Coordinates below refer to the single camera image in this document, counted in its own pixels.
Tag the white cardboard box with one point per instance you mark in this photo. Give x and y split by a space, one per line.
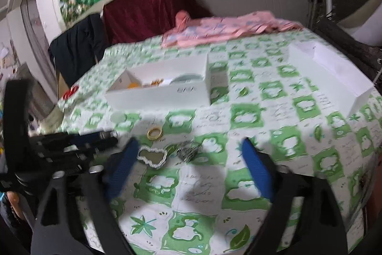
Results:
167 93

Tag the green checked tablecloth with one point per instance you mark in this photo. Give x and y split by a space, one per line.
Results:
238 123

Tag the orange amber pendant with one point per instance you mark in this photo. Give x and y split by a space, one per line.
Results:
134 84

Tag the black jacket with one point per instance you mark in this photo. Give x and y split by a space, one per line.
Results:
77 46

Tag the white box lid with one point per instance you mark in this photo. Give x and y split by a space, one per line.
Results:
334 78

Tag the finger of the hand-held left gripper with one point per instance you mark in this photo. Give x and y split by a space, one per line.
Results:
89 138
68 161

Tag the pink floral garment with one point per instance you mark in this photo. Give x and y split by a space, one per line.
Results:
226 28

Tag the dark red velvet cloth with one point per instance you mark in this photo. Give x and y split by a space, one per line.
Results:
149 10

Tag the pale jade bangle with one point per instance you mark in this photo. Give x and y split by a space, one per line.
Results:
186 78

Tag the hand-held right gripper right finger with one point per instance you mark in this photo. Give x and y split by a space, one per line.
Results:
258 170

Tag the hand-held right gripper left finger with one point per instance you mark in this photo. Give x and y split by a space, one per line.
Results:
122 167

